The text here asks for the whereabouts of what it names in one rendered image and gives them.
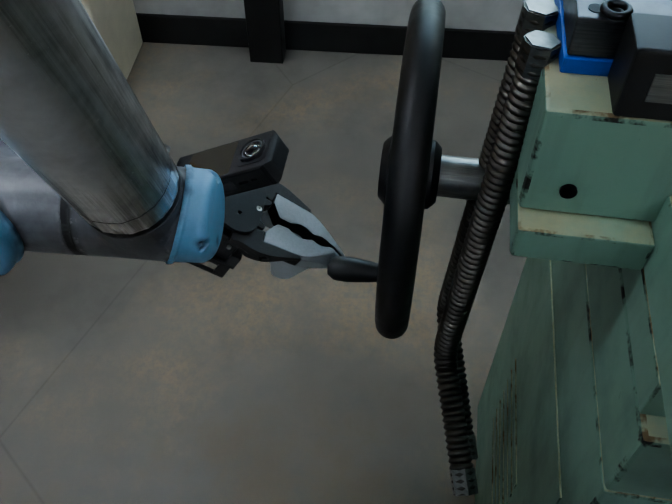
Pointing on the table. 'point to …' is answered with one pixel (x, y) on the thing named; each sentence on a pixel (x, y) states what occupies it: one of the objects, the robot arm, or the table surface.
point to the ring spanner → (616, 12)
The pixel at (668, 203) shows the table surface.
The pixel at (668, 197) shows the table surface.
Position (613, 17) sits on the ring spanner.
